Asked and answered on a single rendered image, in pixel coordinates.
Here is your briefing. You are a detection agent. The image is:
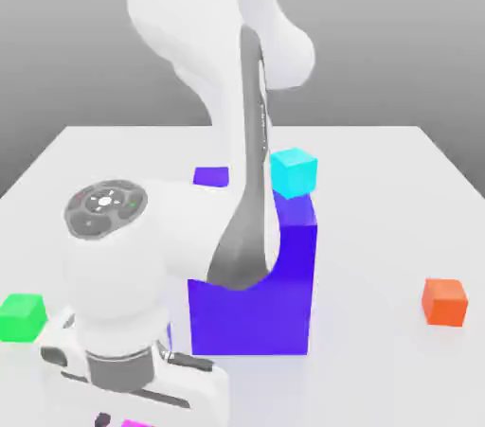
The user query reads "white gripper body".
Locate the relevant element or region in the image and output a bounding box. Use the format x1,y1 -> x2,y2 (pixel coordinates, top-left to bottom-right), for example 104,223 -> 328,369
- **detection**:
52,348 -> 231,427

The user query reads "small green cube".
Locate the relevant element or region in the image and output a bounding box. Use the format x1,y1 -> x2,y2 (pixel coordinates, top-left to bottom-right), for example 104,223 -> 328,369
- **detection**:
0,293 -> 48,344

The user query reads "small cyan cube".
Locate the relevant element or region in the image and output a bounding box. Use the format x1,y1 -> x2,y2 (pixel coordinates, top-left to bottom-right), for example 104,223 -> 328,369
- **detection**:
269,147 -> 318,201

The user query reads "small orange cube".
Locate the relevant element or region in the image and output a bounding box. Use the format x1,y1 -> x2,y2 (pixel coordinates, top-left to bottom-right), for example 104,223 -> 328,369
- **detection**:
421,277 -> 470,329

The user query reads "large blue box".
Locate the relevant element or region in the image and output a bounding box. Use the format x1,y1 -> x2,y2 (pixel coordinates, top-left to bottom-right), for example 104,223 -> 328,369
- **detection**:
187,167 -> 318,357

